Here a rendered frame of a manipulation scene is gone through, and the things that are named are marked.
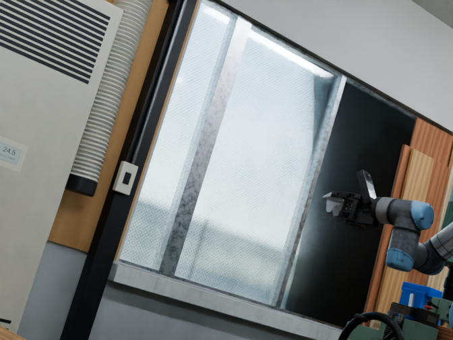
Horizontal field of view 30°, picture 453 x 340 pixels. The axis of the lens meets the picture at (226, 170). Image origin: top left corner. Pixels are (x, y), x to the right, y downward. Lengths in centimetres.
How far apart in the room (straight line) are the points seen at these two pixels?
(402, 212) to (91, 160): 149
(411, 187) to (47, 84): 225
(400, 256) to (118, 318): 177
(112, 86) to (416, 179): 195
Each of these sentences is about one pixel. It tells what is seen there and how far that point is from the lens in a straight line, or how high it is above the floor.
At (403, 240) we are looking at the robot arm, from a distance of 234.
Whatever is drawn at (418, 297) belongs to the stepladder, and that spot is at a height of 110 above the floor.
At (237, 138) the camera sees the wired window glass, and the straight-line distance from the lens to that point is 413.
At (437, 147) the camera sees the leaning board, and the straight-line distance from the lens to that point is 494.
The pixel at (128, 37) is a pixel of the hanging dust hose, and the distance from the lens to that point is 351.
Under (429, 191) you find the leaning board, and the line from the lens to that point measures 486.
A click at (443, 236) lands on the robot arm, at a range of 242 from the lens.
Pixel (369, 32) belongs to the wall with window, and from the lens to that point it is 463.
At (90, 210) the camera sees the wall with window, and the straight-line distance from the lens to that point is 364.
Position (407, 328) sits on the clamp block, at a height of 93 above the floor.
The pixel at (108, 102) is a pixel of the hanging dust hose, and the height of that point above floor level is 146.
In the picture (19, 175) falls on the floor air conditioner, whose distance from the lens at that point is 318.
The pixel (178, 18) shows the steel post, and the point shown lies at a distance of 375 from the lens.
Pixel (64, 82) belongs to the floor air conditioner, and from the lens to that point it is 325.
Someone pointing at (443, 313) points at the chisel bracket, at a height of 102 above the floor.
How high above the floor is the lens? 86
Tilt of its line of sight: 8 degrees up
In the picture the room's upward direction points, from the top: 17 degrees clockwise
